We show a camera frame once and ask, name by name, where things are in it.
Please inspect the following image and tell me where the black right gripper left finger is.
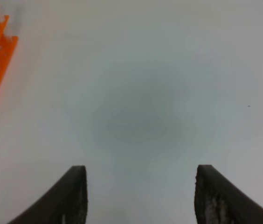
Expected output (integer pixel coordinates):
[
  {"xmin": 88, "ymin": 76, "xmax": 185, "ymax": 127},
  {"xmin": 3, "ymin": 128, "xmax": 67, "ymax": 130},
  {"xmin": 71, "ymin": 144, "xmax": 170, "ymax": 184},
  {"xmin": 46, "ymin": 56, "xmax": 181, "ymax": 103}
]
[{"xmin": 10, "ymin": 166, "xmax": 88, "ymax": 224}]

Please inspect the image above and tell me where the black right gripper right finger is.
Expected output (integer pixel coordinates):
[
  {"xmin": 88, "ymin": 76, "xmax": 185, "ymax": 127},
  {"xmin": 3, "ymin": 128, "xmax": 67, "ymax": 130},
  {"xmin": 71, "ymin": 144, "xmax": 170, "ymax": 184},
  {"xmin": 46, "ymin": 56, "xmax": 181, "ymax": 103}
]
[{"xmin": 194, "ymin": 165, "xmax": 263, "ymax": 224}]

